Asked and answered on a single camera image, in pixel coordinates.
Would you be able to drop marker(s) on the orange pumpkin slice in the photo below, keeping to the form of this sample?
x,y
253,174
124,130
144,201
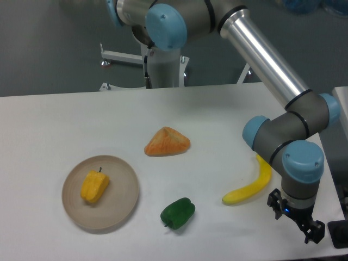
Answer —
x,y
167,141

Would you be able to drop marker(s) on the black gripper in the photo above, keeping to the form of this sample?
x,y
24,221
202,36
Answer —
x,y
300,211

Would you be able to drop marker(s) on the black device at table edge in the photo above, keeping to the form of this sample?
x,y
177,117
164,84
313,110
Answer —
x,y
338,233

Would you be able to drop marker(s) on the yellow banana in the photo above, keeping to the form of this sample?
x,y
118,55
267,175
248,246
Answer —
x,y
244,193

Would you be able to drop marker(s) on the blue object in background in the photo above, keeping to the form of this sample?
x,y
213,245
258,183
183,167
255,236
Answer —
x,y
335,8

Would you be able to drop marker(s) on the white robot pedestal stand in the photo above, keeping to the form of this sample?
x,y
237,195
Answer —
x,y
205,60

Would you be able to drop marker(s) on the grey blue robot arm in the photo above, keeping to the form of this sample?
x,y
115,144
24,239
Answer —
x,y
164,27

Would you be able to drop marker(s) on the yellow bell pepper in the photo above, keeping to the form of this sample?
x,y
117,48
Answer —
x,y
94,186

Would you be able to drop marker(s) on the beige round plate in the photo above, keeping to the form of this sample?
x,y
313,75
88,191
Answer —
x,y
116,203

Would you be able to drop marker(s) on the green bell pepper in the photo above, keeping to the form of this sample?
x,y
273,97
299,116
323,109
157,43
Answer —
x,y
177,213

